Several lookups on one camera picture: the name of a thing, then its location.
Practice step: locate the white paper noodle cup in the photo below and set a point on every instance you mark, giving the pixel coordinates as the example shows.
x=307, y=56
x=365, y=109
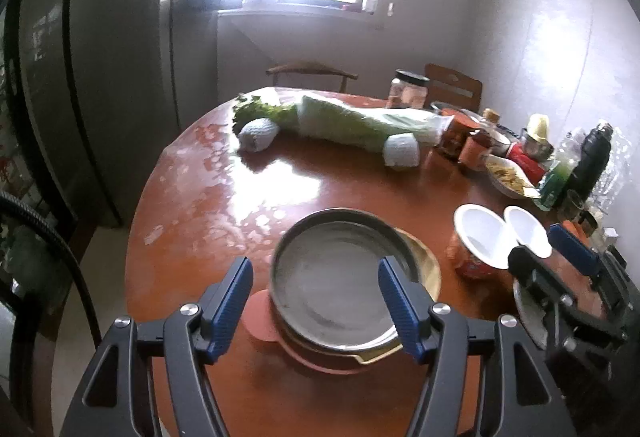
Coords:
x=480, y=232

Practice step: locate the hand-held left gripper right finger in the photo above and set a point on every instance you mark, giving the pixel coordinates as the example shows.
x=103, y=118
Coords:
x=400, y=307

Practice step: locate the wooden armchair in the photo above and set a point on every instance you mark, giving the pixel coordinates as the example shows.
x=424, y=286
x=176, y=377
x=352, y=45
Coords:
x=310, y=69

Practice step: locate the small steel bowl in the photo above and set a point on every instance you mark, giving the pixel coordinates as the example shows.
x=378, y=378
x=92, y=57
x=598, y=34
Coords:
x=537, y=149

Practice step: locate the round steel plate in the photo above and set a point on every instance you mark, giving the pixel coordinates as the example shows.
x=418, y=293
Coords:
x=330, y=282

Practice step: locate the clear drinking glass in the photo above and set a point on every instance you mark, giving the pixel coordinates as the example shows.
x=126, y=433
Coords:
x=575, y=204

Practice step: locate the black thermos flask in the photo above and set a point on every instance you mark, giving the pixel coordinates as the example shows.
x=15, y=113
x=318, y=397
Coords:
x=590, y=167

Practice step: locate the yellow plastic cup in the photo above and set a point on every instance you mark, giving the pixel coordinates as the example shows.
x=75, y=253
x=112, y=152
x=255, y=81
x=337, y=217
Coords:
x=539, y=127

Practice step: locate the yellow shell-shaped plate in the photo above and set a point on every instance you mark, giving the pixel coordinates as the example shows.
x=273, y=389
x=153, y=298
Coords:
x=427, y=267

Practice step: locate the wrapped napa cabbage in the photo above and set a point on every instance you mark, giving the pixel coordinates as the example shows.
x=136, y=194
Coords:
x=340, y=119

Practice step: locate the grey refrigerator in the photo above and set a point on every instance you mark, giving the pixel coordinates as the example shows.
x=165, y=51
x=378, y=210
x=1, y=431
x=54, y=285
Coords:
x=90, y=67

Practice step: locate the white dish with food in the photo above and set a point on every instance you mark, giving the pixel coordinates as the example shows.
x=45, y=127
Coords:
x=507, y=177

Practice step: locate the green liquid plastic bottle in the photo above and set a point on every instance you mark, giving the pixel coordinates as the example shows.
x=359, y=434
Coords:
x=555, y=182

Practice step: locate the red sauce jar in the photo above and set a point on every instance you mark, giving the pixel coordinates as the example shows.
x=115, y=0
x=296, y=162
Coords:
x=452, y=137

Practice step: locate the fruit in white foam net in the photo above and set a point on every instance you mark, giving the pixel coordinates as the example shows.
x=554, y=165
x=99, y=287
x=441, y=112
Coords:
x=259, y=136
x=401, y=152

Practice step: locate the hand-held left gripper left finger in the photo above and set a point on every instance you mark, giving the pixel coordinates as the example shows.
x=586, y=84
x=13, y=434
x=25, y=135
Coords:
x=227, y=307

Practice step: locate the pink plastic plate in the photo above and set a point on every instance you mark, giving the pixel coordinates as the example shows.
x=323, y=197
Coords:
x=257, y=322

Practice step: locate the small steel tin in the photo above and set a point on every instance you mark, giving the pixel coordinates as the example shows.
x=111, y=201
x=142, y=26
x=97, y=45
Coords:
x=595, y=219

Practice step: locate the wooden chair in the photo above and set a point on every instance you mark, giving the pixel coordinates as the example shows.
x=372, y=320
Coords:
x=450, y=84

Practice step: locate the brown sauce bottle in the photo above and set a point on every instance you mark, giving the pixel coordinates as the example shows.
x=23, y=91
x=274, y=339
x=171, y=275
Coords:
x=475, y=149

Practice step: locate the green lettuce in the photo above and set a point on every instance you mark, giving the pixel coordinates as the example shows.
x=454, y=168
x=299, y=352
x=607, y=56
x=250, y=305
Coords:
x=265, y=112

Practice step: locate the small white box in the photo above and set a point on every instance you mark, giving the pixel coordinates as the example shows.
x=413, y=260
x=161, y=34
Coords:
x=610, y=233

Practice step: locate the orange carrot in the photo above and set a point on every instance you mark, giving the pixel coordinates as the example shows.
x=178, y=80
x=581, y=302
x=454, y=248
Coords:
x=575, y=227

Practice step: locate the glass jar black lid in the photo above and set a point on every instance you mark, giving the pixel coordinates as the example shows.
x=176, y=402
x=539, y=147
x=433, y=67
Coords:
x=407, y=92

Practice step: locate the red box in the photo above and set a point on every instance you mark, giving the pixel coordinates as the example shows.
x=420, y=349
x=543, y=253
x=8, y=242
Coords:
x=530, y=167

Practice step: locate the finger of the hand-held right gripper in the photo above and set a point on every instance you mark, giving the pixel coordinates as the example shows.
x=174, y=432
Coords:
x=530, y=267
x=575, y=252

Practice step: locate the clear plastic bag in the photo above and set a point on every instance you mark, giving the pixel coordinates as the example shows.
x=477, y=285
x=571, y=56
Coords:
x=615, y=167

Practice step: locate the white ceramic bowl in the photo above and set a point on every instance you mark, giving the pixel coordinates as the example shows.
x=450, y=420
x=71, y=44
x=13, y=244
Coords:
x=502, y=144

